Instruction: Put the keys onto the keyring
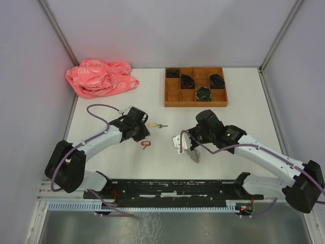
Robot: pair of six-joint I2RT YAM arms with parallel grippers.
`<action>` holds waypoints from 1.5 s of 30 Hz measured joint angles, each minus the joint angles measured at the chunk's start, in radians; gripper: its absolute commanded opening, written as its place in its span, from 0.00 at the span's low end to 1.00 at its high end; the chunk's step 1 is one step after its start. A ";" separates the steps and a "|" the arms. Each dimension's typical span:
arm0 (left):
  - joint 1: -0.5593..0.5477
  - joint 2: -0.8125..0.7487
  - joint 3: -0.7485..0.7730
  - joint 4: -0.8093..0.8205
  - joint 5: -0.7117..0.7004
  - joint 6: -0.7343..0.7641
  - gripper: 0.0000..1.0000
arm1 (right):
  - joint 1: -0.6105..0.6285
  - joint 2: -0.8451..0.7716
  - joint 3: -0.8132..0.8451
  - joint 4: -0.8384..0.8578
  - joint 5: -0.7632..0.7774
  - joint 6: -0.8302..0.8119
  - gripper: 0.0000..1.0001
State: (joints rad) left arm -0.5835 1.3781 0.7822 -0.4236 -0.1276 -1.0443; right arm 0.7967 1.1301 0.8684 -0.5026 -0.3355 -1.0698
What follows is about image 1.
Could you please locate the yellow tag key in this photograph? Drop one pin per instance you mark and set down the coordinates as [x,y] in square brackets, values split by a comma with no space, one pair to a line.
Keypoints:
[156,125]

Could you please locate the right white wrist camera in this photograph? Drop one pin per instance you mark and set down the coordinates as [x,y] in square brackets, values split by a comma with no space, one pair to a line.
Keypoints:
[181,142]

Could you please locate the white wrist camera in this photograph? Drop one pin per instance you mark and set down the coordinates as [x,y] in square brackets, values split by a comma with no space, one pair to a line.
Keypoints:
[181,142]
[125,109]

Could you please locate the wooden compartment tray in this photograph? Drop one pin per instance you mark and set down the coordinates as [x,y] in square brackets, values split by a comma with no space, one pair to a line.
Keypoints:
[177,97]

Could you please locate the metal key organiser disc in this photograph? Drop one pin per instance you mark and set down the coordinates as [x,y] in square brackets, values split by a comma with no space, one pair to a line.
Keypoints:
[194,155]

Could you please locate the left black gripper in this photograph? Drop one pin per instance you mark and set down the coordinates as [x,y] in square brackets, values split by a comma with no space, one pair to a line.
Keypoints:
[144,132]

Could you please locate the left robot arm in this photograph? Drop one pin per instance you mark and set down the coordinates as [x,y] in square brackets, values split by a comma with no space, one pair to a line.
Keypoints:
[66,167]

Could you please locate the black rolled band top-left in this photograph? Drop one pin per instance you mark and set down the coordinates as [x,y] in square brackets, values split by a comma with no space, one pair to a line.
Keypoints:
[172,73]

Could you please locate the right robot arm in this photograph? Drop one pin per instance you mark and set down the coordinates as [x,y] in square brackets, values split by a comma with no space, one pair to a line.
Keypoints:
[300,184]

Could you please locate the black rolled band centre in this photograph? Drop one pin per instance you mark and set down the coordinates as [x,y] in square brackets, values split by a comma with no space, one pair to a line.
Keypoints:
[187,82]

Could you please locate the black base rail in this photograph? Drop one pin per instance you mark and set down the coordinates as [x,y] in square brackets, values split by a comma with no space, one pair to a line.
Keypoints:
[131,189]

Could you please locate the pink plastic bag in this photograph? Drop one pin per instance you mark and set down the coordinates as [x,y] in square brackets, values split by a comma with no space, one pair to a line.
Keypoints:
[94,78]

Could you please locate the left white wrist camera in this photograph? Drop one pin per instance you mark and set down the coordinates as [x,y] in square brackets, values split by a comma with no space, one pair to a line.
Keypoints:
[125,109]

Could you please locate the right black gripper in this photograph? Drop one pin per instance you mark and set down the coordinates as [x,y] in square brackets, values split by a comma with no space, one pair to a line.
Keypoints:
[191,130]

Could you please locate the black rolled band right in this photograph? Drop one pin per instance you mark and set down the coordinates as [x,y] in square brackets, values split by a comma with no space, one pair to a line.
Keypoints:
[216,82]

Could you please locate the red tag key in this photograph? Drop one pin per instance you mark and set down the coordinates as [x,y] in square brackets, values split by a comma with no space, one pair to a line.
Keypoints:
[145,144]

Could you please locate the blue yellow rolled band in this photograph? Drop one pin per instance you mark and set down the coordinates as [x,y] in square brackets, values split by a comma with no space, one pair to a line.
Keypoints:
[203,94]

